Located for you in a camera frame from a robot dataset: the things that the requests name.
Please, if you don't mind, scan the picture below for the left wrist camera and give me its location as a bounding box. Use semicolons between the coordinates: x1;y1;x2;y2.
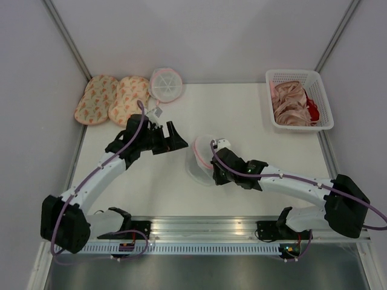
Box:
146;106;163;126

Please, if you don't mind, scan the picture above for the right aluminium frame post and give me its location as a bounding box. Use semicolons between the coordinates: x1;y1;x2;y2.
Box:
314;0;363;73

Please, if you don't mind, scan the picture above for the white slotted cable duct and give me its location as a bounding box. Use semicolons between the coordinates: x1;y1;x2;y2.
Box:
79;242;280;256

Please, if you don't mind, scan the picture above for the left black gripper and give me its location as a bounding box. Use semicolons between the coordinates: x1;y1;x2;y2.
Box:
138;121;188;155

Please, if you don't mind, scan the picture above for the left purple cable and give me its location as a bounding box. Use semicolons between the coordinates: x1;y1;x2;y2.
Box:
50;100;149;266

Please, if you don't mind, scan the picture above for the pink bras pile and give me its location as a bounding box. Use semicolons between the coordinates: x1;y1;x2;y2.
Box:
269;81;312;126

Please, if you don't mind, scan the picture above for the left aluminium frame post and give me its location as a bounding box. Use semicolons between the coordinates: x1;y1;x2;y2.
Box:
41;0;92;81

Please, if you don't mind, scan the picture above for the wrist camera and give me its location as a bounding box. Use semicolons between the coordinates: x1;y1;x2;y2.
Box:
146;106;163;126
215;138;232;150

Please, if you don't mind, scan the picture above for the red bra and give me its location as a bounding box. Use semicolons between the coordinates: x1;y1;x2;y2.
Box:
304;91;320;123

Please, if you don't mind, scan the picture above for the white pink mesh laundry bag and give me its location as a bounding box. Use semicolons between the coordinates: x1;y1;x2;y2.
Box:
185;134;215;186

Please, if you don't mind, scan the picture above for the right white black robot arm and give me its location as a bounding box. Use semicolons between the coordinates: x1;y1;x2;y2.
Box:
211;147;370;239

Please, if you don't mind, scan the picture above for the purple cable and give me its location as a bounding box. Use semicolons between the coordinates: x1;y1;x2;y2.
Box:
50;100;149;266
210;139;387;263

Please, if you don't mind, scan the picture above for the right floral peach laundry bag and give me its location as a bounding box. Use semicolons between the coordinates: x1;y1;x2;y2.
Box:
108;76;150;127

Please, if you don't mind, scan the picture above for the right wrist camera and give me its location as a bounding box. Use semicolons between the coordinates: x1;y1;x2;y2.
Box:
215;138;232;150

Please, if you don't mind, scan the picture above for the left floral peach laundry bag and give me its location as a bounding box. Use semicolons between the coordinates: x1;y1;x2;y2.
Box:
74;75;118;126

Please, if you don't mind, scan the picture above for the floral peach laundry bag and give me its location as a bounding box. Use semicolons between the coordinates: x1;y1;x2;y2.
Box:
108;76;150;127
74;75;118;126

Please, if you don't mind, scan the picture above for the aluminium frame post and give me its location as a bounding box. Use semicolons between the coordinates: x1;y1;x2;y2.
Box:
41;0;92;81
314;0;363;73

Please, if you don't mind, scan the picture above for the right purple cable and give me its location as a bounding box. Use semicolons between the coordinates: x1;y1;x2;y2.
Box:
210;139;387;263

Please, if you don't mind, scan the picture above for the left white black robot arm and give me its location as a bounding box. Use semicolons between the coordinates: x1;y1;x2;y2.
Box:
40;114;188;254

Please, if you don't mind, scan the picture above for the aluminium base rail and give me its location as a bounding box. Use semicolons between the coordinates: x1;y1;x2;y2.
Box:
47;214;372;243

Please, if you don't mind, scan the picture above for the white plastic basket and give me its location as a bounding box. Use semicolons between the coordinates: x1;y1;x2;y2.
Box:
265;69;334;133

